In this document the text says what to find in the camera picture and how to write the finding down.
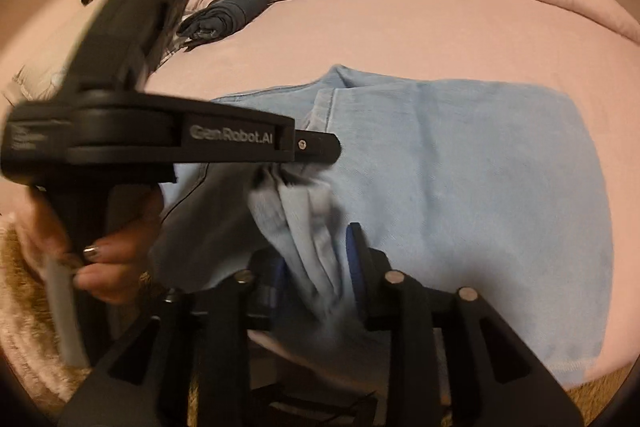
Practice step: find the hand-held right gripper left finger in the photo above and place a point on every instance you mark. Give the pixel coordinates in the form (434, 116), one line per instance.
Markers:
(277, 274)

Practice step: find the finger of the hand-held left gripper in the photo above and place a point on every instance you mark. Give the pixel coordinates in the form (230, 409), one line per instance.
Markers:
(320, 147)

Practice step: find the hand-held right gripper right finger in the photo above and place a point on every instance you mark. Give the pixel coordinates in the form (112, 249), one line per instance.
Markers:
(354, 257)

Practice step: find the light blue denim pants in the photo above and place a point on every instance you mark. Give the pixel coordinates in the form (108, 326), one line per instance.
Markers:
(450, 182)

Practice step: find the person's left hand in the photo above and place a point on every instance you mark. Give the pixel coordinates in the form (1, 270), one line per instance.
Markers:
(130, 232)

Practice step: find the dark rolled garment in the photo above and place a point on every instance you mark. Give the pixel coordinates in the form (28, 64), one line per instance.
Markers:
(225, 14)

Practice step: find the beige shaggy rug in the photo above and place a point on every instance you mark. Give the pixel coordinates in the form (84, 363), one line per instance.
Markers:
(30, 307)

